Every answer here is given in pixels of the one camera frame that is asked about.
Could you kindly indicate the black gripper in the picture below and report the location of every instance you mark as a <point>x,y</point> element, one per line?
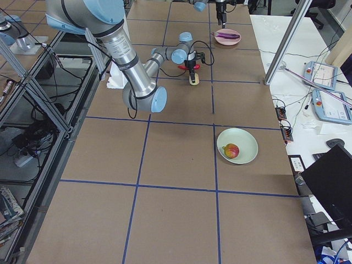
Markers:
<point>190,64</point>
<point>220,7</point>

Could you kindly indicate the red chili pepper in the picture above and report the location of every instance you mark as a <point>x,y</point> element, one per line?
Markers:
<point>183,67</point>

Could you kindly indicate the pale green peach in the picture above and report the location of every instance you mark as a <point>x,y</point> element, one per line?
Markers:
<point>196,80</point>

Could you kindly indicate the purple eggplant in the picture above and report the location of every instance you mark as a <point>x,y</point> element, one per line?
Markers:
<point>225,35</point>

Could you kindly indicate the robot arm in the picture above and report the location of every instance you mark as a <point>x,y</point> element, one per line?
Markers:
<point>105,20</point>
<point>199,5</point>

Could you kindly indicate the pink plate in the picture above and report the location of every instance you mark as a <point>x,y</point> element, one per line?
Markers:
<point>228,42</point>

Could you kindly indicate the green plate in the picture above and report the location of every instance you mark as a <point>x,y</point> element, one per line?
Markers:
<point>246,143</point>

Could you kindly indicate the orange black connector box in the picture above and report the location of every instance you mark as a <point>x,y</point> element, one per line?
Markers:
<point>281,113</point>
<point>287,133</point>

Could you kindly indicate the upper teach pendant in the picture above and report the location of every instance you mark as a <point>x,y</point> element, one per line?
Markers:
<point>321,74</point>

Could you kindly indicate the teach pendant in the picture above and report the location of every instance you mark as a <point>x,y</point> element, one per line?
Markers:
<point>321,74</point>
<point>330,109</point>

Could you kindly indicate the lower teach pendant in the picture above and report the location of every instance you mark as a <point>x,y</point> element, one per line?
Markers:
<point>330,109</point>

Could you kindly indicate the black laptop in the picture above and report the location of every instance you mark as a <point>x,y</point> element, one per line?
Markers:
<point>329,180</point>

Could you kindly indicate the white metal base plate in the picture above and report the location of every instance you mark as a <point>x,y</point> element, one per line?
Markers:
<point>116,79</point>

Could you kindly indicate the aluminium frame post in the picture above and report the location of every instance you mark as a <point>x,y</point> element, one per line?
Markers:
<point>295,21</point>

